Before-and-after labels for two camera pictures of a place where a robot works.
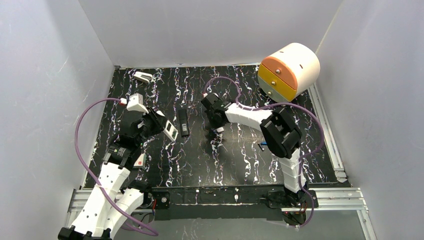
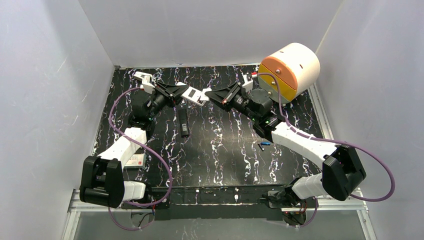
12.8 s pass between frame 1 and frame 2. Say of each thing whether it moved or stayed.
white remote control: moved
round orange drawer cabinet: stayed
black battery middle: stayed
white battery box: stayed
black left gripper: moved
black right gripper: moved
